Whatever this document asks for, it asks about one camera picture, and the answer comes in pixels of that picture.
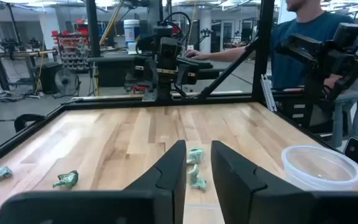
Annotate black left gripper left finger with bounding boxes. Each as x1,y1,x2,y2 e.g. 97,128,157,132
0,139,188,224

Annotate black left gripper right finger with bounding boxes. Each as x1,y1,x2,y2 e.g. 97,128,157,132
210,140,358,224

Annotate green sweetener packet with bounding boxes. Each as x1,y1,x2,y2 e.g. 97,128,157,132
187,164,208,192
186,147,205,165

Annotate dark green packet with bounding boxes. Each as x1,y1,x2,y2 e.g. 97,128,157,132
52,170,80,189

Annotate round clear plastic container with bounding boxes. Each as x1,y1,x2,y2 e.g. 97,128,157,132
280,145,358,191

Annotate black box white labels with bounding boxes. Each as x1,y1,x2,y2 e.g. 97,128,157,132
275,93,313,128

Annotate silver aluminium bar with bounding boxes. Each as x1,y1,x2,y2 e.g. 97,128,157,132
260,73,278,113

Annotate red clamp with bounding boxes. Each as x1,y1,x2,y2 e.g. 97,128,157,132
132,85,149,95

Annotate dark workbench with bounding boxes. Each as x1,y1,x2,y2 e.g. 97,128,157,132
87,55,158,88

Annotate black floor fan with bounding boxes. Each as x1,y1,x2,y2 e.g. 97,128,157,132
53,67,81,98

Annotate black computer tower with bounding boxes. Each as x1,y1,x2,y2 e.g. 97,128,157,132
39,62,63,94

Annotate person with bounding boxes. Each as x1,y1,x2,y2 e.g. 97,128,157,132
185,0,358,138

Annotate white tub blue label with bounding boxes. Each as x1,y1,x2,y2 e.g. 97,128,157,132
123,19,140,43

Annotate red grey parts bin rack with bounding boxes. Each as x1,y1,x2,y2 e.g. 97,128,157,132
51,20,90,74

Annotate yellow pole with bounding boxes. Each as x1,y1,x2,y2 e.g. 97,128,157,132
99,0,123,46

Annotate wooden workbench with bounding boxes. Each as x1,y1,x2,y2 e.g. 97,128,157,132
0,49,58,91

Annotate black curved cable guard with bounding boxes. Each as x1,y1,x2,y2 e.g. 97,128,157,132
13,113,48,133

